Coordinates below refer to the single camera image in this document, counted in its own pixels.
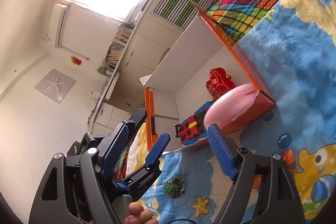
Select green tin frog toy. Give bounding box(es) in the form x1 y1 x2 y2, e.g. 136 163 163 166
162 176 183 199

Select cartoon sea blanket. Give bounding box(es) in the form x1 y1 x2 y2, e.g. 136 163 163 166
139 0 335 223

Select white desk cabinet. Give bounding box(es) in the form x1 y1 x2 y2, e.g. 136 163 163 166
88 0 200 135

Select person left hand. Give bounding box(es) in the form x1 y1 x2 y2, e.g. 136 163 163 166
124 202 158 224

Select red embroidered tassel pouch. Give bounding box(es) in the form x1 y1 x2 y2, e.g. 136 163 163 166
206 67 236 102

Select pink round toy case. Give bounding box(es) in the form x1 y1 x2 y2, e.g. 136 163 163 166
203 84 256 129

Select striped radiator cover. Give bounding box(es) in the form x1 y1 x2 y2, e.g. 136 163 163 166
153 0 212 30

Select orange cardboard shoe box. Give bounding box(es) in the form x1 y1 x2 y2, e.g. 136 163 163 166
139 10 275 148

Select blue red toy car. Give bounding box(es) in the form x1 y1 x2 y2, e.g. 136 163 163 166
175 101 213 145

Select row of books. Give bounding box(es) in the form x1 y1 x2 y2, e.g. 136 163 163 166
102 22 135 75

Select red wall ornament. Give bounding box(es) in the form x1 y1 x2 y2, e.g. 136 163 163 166
71 56 82 65

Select orange striped shrimp toy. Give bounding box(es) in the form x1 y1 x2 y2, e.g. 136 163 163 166
252 149 296 189

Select starfish wall picture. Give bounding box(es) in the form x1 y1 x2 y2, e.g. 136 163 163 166
35 69 76 103

